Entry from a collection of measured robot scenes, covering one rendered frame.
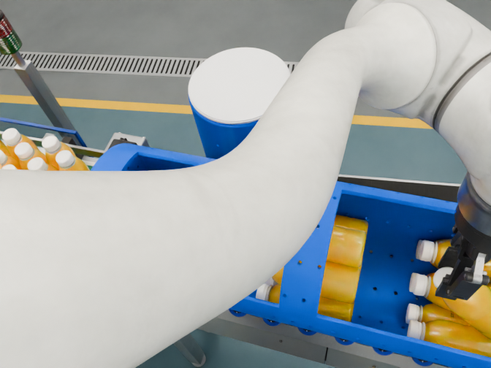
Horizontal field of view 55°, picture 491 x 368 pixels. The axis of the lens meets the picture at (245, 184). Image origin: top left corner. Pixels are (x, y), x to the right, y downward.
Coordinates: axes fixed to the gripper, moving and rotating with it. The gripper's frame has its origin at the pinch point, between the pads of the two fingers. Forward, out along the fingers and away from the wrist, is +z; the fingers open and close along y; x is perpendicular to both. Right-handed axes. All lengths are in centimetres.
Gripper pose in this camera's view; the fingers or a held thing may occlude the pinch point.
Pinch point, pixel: (451, 274)
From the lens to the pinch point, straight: 78.0
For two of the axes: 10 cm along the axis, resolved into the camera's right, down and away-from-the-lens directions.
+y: 2.8, -8.3, 4.9
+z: 1.1, 5.3, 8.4
